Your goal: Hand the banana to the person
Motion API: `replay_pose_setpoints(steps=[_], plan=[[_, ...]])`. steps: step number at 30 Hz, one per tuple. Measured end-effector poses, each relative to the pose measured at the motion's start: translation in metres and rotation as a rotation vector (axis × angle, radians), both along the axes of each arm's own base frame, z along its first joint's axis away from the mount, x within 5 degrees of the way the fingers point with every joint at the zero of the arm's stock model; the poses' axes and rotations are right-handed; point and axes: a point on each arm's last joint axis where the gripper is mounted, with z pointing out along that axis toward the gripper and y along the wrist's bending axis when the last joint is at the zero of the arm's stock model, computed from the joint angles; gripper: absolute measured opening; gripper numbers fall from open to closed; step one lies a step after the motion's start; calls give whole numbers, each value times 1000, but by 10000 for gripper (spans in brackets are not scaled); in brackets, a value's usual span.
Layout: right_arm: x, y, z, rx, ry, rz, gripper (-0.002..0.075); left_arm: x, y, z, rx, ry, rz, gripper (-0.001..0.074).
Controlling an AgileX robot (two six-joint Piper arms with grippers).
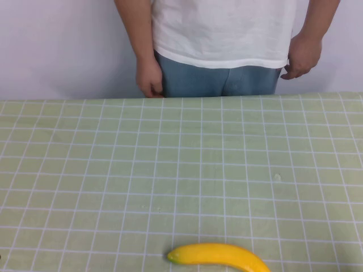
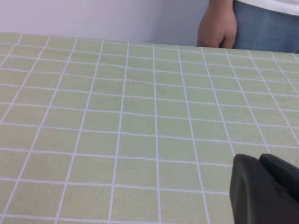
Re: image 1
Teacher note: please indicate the person's right hand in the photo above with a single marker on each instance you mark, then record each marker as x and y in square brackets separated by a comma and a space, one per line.
[149, 76]

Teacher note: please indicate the person's left hand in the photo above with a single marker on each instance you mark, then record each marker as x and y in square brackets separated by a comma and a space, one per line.
[304, 55]

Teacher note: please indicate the yellow plastic banana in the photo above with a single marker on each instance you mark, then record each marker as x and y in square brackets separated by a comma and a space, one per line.
[215, 255]

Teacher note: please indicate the person's left forearm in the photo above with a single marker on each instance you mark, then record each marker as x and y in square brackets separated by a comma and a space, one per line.
[317, 17]

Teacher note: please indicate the person's right forearm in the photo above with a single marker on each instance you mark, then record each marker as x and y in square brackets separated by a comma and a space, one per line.
[133, 25]

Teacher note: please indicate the blue jeans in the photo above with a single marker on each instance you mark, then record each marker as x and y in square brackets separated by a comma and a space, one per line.
[198, 82]

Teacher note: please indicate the white t-shirt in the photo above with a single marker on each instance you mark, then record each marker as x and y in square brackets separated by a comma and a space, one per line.
[221, 31]

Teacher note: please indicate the green white-grid tablecloth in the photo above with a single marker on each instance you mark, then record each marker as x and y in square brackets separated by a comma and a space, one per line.
[113, 170]

